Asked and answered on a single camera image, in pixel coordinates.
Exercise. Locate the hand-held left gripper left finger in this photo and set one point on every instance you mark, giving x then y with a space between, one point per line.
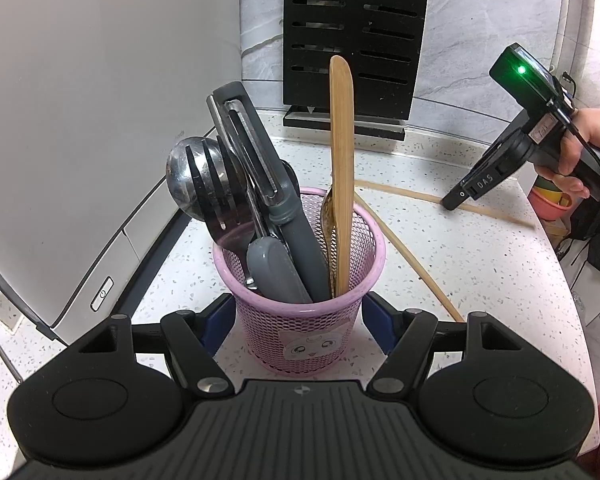
219 325

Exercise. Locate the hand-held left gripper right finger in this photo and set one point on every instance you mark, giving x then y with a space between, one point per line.
380 325

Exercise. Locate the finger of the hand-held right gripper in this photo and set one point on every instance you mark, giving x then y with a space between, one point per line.
482 182

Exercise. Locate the pink mesh utensil holder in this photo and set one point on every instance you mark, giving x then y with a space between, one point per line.
260 330

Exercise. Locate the wooden chopstick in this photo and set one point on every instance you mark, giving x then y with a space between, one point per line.
430 284
410 193

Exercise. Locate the steel fork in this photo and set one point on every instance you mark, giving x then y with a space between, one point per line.
220 210

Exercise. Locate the grey peeler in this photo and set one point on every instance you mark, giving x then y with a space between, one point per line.
300 240

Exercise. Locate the gold spoon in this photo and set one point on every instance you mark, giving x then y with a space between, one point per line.
327 210

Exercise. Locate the wooden spatula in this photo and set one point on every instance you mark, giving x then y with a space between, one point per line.
341 135

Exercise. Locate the large round steel spoon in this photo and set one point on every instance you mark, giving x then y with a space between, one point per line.
180 175

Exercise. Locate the person's right hand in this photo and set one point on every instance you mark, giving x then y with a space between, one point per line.
597 130

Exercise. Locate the green plastic basin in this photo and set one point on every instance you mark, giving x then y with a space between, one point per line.
550 187

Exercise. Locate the orange plastic basin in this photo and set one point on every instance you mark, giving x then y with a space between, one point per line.
547 207

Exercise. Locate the black knife block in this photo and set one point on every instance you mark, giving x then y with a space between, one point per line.
352 35

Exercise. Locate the thin steel rod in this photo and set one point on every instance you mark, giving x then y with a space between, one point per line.
6 359

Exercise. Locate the white countertop appliance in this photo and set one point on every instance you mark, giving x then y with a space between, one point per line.
105 110

